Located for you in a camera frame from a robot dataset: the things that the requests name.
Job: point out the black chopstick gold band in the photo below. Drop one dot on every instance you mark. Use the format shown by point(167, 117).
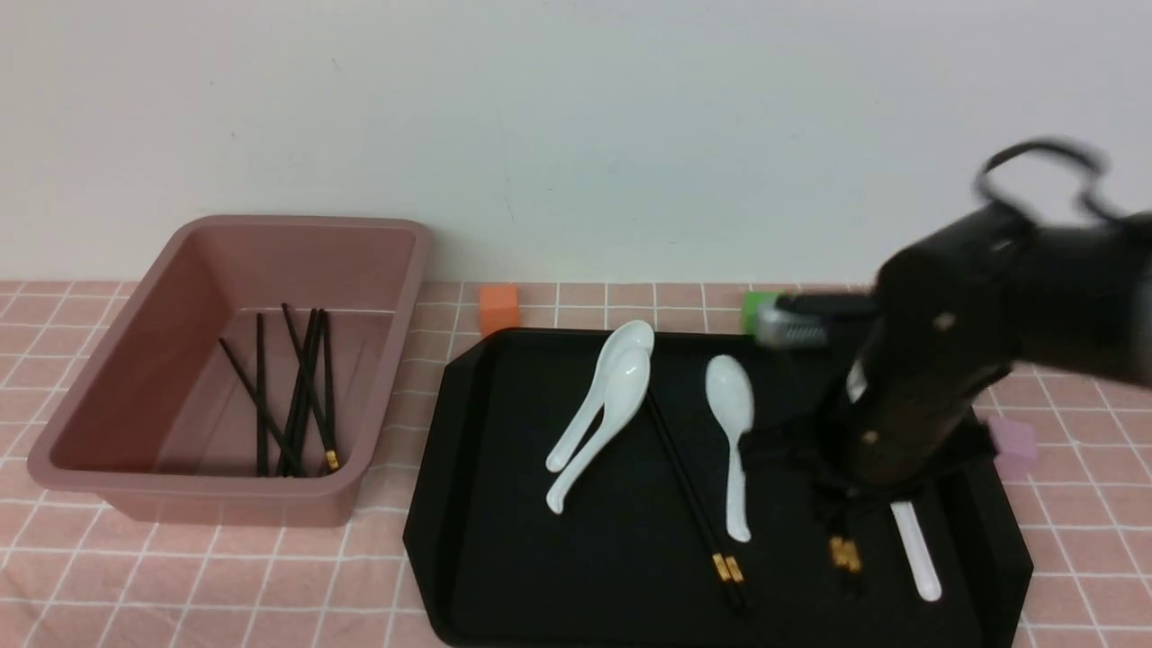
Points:
point(697, 490)
point(843, 550)
point(828, 498)
point(684, 486)

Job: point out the black chopstick in bin gold-tipped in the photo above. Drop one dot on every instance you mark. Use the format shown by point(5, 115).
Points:
point(315, 391)

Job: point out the black chopstick in bin leaning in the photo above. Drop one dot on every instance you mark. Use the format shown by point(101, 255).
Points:
point(300, 403)

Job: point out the white ceramic spoon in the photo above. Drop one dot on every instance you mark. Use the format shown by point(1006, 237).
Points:
point(730, 398)
point(624, 394)
point(634, 334)
point(918, 556)

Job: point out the pink checkered tablecloth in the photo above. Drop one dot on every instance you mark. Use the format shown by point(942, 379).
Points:
point(76, 573)

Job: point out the black plastic tray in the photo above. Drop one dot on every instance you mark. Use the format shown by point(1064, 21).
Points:
point(625, 564)

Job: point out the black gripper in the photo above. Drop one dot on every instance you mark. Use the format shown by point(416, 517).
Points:
point(937, 337)

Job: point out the white ceramic spoon lower left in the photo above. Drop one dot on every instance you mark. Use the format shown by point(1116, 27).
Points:
point(624, 394)

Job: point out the black chopstick in bin vertical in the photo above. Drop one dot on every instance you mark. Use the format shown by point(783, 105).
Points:
point(262, 436)

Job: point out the white ceramic spoon upper left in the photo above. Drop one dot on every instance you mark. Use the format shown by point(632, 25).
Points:
point(634, 334)

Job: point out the green cube block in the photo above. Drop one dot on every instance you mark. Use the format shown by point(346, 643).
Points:
point(759, 314)

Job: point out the orange cube block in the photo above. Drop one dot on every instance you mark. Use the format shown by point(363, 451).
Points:
point(498, 308)

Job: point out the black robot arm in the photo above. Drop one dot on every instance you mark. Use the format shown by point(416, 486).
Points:
point(1077, 301)

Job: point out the black chopstick in bin right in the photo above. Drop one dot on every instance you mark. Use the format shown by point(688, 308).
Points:
point(330, 444)

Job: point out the white ceramic spoon right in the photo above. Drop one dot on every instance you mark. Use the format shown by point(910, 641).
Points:
point(918, 556)

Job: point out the black chopstick in bin diagonal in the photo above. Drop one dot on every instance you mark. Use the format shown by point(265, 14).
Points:
point(291, 458)

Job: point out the pink plastic bin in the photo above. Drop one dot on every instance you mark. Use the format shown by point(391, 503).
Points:
point(157, 423)

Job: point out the white ceramic spoon middle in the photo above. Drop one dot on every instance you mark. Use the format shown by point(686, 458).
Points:
point(730, 398)

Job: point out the pink cube block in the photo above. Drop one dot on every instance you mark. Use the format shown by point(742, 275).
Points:
point(1016, 448)

